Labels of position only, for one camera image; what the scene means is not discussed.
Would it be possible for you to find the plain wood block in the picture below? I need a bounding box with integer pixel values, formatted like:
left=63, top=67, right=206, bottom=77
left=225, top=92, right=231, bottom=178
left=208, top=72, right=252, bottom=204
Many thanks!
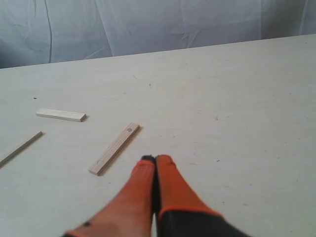
left=36, top=109, right=87, bottom=122

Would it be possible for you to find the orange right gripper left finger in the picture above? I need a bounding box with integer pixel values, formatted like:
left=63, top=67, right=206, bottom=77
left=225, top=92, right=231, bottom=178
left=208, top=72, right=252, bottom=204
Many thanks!
left=64, top=156, right=156, bottom=237

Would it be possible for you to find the long thin wooden stick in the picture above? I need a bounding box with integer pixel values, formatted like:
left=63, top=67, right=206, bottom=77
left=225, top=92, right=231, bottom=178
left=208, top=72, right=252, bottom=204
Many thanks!
left=0, top=131, right=43, bottom=168

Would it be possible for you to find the white backdrop cloth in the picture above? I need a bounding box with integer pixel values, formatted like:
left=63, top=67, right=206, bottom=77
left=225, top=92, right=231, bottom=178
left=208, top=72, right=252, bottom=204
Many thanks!
left=0, top=0, right=316, bottom=68

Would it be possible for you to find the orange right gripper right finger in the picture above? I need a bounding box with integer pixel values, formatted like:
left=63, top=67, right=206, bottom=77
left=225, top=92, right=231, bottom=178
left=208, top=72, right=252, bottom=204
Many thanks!
left=156, top=155, right=248, bottom=237

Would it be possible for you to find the wooden stick with magnets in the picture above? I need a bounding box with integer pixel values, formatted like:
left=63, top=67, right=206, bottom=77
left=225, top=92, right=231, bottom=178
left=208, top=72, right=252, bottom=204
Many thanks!
left=88, top=123, right=140, bottom=176

